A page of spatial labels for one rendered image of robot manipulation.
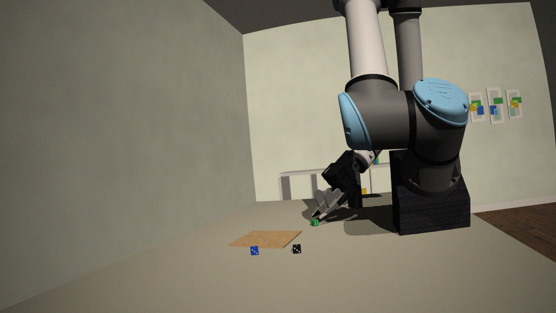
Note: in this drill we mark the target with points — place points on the tan mat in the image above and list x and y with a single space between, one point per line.
266 239

